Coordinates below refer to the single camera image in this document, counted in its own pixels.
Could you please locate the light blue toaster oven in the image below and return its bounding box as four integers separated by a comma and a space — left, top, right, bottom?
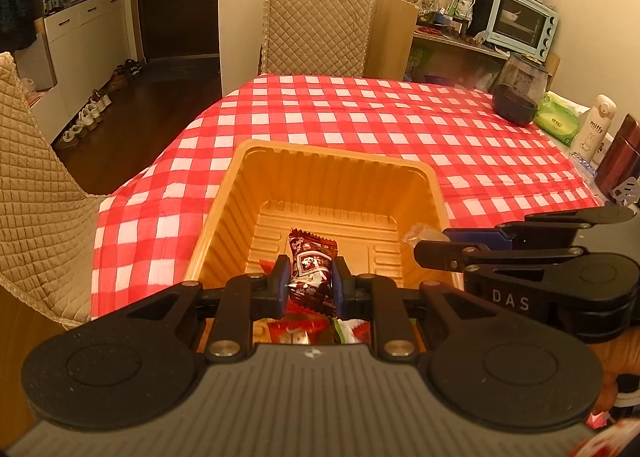
485, 0, 559, 62

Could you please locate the orange plastic tray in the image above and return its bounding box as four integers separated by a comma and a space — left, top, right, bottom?
184, 139, 464, 353

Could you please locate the red snack packet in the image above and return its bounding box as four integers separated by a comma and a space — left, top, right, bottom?
270, 313, 327, 346

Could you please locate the grey phone stand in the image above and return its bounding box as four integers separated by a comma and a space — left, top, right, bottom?
612, 179, 640, 209

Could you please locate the red checkered tablecloth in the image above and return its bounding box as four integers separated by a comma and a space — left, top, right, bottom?
90, 74, 603, 323

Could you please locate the dark red candy packet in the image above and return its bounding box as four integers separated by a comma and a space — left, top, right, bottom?
287, 229, 339, 314

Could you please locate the blue and white small box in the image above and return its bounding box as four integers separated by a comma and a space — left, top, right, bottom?
571, 152, 599, 174

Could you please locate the wooden shelf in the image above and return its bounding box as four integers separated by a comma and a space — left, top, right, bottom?
367, 0, 562, 89

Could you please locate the brown candy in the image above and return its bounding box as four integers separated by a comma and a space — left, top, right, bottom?
400, 222, 451, 258

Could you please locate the person's right forearm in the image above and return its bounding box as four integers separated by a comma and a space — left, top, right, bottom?
589, 331, 640, 414

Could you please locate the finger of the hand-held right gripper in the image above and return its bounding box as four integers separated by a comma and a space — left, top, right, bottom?
442, 206, 635, 251
413, 239, 587, 285

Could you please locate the white bottle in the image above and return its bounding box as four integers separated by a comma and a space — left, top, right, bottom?
569, 94, 615, 159

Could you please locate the dark glass jar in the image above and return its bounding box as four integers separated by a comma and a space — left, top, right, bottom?
492, 54, 549, 126

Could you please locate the green tissue pack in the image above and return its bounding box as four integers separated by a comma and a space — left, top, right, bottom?
532, 90, 592, 146

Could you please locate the chair with quilted cover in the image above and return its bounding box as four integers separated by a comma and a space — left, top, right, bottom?
259, 0, 376, 78
0, 52, 114, 334

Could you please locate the white cabinet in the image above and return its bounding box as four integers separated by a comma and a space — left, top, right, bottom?
39, 0, 127, 139

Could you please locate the plastic jar with orange lid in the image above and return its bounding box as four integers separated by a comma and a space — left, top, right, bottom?
403, 0, 442, 26

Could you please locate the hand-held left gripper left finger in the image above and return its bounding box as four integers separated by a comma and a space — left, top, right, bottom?
125, 254, 292, 364

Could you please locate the dark red thermos canister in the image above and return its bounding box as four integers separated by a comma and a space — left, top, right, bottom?
594, 116, 640, 189

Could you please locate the row of shoes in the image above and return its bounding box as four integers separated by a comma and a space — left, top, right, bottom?
54, 58, 144, 151

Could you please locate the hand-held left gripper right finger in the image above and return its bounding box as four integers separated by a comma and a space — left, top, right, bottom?
332, 255, 497, 364

